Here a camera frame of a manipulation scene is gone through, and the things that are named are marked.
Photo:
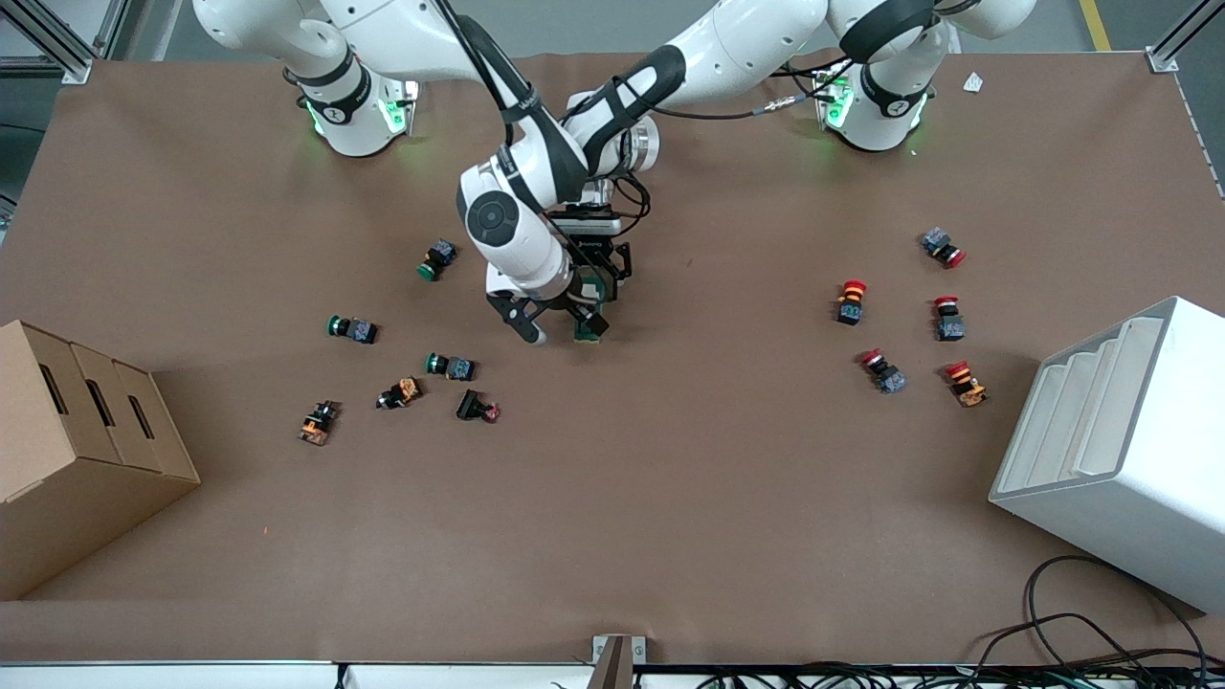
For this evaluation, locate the green load switch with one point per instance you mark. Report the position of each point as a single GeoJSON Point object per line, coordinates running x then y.
{"type": "Point", "coordinates": [587, 333]}

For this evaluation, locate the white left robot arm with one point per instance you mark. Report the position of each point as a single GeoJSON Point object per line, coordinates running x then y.
{"type": "Point", "coordinates": [746, 53]}

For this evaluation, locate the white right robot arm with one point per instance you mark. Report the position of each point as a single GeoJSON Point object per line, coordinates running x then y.
{"type": "Point", "coordinates": [517, 225]}

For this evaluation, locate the green push button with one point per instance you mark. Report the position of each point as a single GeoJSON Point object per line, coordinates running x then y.
{"type": "Point", "coordinates": [354, 329]}
{"type": "Point", "coordinates": [437, 259]}
{"type": "Point", "coordinates": [452, 366]}

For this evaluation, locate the black button with red tip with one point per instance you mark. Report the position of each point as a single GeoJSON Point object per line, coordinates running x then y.
{"type": "Point", "coordinates": [475, 406]}

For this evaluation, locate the black orange push button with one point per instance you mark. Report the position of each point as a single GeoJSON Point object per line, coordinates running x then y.
{"type": "Point", "coordinates": [400, 393]}
{"type": "Point", "coordinates": [318, 423]}

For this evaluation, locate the brown table cover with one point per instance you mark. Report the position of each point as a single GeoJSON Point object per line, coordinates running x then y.
{"type": "Point", "coordinates": [670, 498]}

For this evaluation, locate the red yellow emergency button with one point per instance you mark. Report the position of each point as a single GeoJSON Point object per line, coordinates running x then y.
{"type": "Point", "coordinates": [851, 303]}

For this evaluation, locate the red mushroom button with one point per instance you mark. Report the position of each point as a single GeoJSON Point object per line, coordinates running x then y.
{"type": "Point", "coordinates": [883, 372]}
{"type": "Point", "coordinates": [943, 247]}
{"type": "Point", "coordinates": [949, 321]}

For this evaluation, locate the red orange emergency button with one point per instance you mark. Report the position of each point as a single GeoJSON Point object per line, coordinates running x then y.
{"type": "Point", "coordinates": [966, 384]}

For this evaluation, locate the white paper scrap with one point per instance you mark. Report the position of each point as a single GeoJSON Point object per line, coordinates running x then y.
{"type": "Point", "coordinates": [973, 82]}

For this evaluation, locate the brown cardboard box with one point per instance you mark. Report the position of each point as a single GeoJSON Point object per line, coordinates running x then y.
{"type": "Point", "coordinates": [67, 469]}

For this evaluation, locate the white tiered plastic rack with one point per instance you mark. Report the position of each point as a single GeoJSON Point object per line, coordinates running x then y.
{"type": "Point", "coordinates": [1120, 459]}

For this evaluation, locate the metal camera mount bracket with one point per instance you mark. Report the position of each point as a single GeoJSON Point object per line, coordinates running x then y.
{"type": "Point", "coordinates": [617, 660]}

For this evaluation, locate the white table edge rail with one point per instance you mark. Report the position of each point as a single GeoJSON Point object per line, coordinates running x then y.
{"type": "Point", "coordinates": [191, 676]}

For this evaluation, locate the aluminium frame profile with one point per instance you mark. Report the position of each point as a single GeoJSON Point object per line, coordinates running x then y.
{"type": "Point", "coordinates": [1177, 43]}
{"type": "Point", "coordinates": [57, 43]}

